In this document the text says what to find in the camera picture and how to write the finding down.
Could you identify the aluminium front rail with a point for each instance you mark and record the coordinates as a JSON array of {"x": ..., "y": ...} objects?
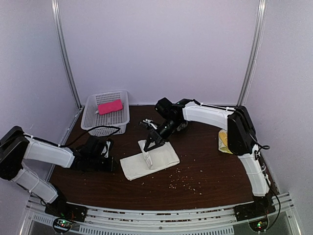
[{"x": 205, "y": 221}]

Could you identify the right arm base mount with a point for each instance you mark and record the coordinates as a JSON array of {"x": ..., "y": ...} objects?
[{"x": 251, "y": 211}]

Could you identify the right aluminium corner post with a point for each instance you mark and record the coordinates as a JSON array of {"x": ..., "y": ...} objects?
[{"x": 256, "y": 43}]

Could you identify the grey striped ceramic mug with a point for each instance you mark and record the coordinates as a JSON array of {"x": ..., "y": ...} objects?
[{"x": 182, "y": 126}]

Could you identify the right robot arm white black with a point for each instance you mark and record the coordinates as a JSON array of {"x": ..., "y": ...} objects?
[{"x": 237, "y": 136}]

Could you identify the white perforated plastic basket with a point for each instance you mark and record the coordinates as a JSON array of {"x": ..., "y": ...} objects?
[{"x": 103, "y": 125}]

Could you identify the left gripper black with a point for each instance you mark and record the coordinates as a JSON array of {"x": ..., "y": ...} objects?
[{"x": 110, "y": 166}]

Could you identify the beige towel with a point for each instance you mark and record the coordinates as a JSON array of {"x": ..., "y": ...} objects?
[{"x": 145, "y": 163}]

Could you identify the aluminium corner post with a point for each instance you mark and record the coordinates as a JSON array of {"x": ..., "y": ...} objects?
[
  {"x": 256, "y": 43},
  {"x": 64, "y": 55}
]

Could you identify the left aluminium corner post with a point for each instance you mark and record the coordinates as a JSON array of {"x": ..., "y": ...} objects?
[{"x": 64, "y": 55}]

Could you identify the yellow green patterned towel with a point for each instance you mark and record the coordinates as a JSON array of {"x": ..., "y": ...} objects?
[{"x": 223, "y": 142}]

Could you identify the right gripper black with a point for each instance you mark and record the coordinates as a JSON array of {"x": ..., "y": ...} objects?
[{"x": 154, "y": 135}]

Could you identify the pink microfibre towel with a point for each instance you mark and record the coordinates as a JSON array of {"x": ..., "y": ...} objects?
[{"x": 110, "y": 107}]

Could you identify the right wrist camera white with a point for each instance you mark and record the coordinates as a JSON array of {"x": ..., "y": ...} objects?
[{"x": 148, "y": 124}]

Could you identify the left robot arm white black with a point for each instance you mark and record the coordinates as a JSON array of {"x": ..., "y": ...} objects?
[{"x": 17, "y": 148}]

